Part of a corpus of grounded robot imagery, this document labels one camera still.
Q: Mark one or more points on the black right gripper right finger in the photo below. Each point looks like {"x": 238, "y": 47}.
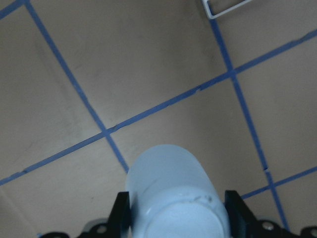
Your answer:
{"x": 241, "y": 218}

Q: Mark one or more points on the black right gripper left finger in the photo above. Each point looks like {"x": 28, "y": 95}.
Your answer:
{"x": 119, "y": 220}

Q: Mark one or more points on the light blue cup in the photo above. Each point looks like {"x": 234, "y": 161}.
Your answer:
{"x": 171, "y": 196}

